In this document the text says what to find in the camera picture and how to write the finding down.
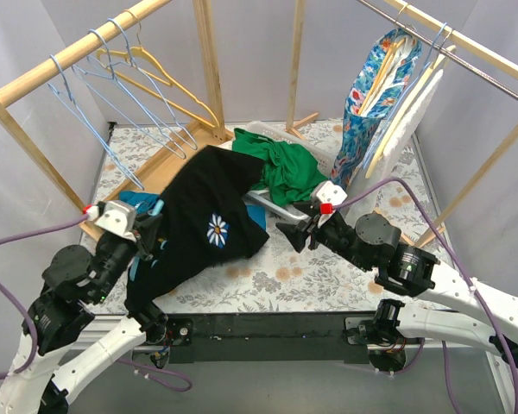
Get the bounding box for bright green t shirt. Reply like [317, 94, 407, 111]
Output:
[232, 128, 327, 206]

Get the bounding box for teal plastic hanger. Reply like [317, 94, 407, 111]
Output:
[150, 199, 164, 216]

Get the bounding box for black t shirt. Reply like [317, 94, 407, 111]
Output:
[124, 146, 268, 313]

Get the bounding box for light blue wire hanger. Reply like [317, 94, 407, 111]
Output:
[47, 53, 146, 191]
[107, 18, 198, 150]
[72, 29, 189, 160]

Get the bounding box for teal t shirt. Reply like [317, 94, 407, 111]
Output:
[119, 191, 268, 290]

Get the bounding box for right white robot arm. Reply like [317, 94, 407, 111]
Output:
[276, 202, 518, 368]

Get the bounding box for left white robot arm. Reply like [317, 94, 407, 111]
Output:
[0, 215, 167, 413]

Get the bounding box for cream wooden hanger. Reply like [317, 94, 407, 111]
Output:
[362, 53, 447, 178]

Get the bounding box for floral patterned table mat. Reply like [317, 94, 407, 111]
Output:
[92, 119, 439, 315]

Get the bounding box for white fleece garment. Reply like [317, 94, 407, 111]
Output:
[347, 69, 444, 198]

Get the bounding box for wooden clothes rack left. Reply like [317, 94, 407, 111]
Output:
[0, 1, 233, 211]

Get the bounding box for wooden clothes rack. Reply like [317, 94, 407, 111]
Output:
[0, 1, 233, 211]
[296, 1, 518, 255]

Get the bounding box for blue floral garment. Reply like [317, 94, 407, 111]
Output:
[330, 28, 422, 189]

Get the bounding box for metal hanging rod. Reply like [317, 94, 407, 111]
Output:
[358, 0, 518, 102]

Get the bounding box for wooden clothes rack right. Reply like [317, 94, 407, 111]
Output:
[296, 1, 518, 255]

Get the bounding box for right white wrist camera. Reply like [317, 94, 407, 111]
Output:
[311, 180, 347, 228]

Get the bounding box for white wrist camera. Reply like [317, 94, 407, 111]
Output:
[311, 180, 347, 228]
[83, 200, 136, 242]

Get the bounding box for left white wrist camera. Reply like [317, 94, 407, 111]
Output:
[83, 200, 136, 242]

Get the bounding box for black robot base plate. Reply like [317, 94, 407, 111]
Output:
[116, 310, 425, 362]

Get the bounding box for blue wire hanger right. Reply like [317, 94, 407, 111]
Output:
[413, 22, 448, 85]

